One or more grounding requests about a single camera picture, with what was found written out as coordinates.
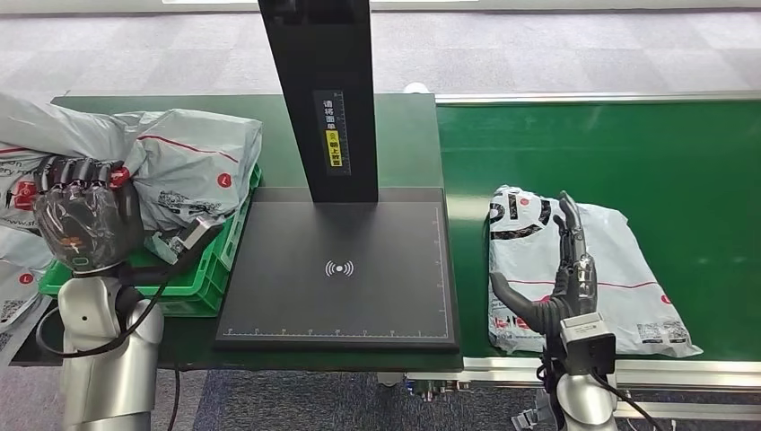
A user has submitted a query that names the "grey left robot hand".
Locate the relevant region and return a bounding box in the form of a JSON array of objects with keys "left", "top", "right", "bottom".
[{"left": 32, "top": 155, "right": 145, "bottom": 275}]

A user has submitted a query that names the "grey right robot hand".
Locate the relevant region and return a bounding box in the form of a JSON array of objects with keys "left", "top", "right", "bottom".
[{"left": 489, "top": 189, "right": 599, "bottom": 338}]

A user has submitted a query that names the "small grey red-print mailer bag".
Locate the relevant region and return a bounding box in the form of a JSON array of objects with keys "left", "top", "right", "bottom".
[{"left": 0, "top": 92, "right": 147, "bottom": 233}]

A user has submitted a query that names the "green plastic basket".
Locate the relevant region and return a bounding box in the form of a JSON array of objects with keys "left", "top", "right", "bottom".
[{"left": 38, "top": 163, "right": 263, "bottom": 320}]

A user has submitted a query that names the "black weighing scale platform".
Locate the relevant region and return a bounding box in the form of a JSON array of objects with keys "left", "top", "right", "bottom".
[{"left": 214, "top": 187, "right": 460, "bottom": 353}]

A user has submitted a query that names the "grey mailer bag black smile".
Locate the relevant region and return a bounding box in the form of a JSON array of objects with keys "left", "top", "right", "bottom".
[{"left": 487, "top": 184, "right": 704, "bottom": 359}]

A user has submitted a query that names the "large grey mailer bag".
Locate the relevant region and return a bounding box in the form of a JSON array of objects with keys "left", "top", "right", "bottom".
[{"left": 0, "top": 225, "right": 57, "bottom": 367}]

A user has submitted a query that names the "grey mailer bag with QR codes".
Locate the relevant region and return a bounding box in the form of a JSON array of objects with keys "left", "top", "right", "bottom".
[{"left": 131, "top": 109, "right": 264, "bottom": 266}]

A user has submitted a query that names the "green conveyor belt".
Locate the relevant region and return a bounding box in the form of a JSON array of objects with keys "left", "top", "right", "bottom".
[{"left": 436, "top": 101, "right": 761, "bottom": 362}]

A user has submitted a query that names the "black connector block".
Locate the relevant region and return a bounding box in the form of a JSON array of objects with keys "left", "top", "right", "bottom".
[{"left": 407, "top": 379, "right": 477, "bottom": 406}]

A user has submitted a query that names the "black yellow column label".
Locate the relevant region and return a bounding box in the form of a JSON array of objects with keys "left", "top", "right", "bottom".
[{"left": 312, "top": 89, "right": 352, "bottom": 178}]

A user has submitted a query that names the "black scanner column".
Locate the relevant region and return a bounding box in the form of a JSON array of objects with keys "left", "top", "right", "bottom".
[{"left": 257, "top": 0, "right": 381, "bottom": 205}]

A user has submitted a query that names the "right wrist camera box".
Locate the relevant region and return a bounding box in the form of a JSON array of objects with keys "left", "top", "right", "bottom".
[{"left": 558, "top": 313, "right": 617, "bottom": 377}]

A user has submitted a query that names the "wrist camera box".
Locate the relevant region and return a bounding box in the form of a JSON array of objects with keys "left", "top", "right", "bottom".
[
  {"left": 169, "top": 215, "right": 226, "bottom": 254},
  {"left": 558, "top": 313, "right": 617, "bottom": 377}
]

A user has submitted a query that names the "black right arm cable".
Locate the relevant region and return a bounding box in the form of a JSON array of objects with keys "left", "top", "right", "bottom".
[{"left": 588, "top": 371, "right": 651, "bottom": 431}]

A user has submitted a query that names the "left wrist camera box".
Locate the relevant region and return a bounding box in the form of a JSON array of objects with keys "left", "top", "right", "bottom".
[{"left": 169, "top": 215, "right": 226, "bottom": 254}]

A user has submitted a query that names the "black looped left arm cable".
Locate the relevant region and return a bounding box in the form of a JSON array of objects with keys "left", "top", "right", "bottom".
[{"left": 35, "top": 261, "right": 179, "bottom": 359}]

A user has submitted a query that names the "black straight left arm cable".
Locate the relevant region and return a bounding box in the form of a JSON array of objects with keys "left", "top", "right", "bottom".
[{"left": 171, "top": 367, "right": 182, "bottom": 431}]

